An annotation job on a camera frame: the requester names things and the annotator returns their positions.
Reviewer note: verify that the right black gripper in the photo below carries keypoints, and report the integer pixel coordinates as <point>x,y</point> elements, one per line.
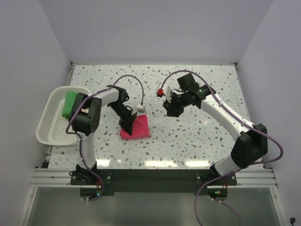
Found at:
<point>171,111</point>

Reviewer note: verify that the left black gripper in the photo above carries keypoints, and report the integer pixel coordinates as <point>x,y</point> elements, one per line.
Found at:
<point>126,123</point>

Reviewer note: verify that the pink towel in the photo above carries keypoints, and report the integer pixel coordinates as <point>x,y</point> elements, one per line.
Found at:
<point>140,129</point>

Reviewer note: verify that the green towel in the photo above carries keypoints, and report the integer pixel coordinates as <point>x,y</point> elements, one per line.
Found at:
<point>70,97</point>

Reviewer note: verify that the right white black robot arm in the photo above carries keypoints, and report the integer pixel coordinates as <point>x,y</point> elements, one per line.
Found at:
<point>250,140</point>

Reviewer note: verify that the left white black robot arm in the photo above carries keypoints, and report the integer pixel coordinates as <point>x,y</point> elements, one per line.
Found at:
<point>84,121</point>

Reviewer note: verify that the white plastic basket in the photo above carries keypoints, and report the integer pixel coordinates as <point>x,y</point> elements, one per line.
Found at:
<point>52,125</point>

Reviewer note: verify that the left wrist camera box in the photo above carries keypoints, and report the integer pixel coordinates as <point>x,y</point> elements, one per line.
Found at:
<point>139,108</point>

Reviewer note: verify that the aluminium frame rail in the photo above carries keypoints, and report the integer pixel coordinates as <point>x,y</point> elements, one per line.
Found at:
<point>246,178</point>

